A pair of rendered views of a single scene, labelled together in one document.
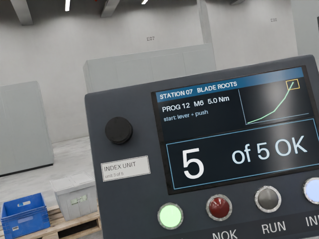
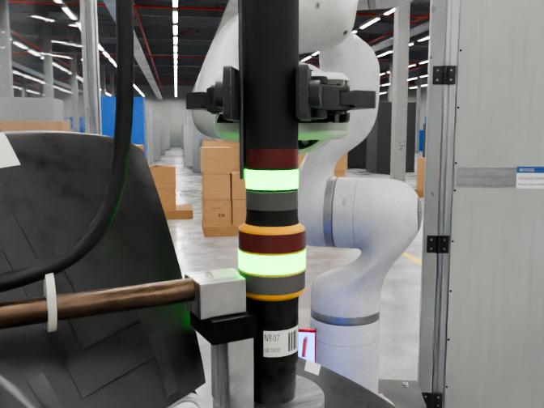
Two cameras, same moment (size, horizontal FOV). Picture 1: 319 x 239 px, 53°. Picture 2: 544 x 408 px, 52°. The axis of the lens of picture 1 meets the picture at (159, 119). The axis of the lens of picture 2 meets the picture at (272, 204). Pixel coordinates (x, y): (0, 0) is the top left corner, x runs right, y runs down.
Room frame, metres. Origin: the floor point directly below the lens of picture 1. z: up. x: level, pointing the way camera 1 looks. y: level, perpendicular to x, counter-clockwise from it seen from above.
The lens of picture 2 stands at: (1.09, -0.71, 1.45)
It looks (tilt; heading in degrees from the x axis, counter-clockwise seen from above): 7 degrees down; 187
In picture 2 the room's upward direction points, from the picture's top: straight up
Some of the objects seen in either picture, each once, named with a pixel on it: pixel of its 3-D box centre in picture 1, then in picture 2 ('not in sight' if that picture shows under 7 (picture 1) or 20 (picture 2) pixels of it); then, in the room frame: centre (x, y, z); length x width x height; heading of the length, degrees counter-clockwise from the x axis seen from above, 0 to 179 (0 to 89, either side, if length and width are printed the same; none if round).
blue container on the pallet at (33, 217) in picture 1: (25, 214); not in sight; (3.15, 1.50, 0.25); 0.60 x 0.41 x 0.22; 24
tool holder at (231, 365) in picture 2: not in sight; (258, 343); (0.75, -0.76, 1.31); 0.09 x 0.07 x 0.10; 125
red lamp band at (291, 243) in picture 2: not in sight; (271, 237); (0.74, -0.75, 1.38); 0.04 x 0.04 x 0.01
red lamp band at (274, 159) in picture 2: not in sight; (271, 157); (0.74, -0.75, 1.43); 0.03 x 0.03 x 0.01
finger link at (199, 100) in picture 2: not in sight; (235, 102); (0.67, -0.79, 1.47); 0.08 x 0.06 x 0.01; 120
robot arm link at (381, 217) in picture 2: not in sight; (364, 248); (0.15, -0.67, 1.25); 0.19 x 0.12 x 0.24; 81
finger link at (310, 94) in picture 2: not in sight; (325, 95); (0.73, -0.72, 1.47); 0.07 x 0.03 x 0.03; 0
